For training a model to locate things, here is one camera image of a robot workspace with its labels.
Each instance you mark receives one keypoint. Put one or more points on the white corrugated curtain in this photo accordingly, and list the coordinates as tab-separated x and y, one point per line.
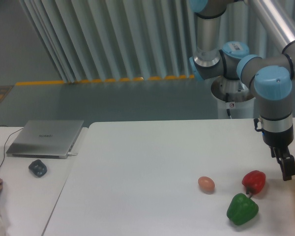
142	39

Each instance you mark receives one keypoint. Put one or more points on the green bell pepper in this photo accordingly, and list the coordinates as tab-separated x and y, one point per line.
242	209

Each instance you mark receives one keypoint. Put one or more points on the brown egg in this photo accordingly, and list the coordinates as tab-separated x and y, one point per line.
206	184

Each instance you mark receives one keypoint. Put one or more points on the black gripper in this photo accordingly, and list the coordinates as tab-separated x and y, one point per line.
284	158

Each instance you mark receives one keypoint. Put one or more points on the red bell pepper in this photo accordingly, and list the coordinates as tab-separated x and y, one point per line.
254	182

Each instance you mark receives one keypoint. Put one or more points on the silver closed laptop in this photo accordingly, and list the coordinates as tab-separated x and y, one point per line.
46	138

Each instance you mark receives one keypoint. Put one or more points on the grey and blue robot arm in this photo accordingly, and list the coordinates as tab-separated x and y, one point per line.
268	80

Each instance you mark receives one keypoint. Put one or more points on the white laptop charger plug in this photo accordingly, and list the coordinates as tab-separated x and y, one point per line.
72	154

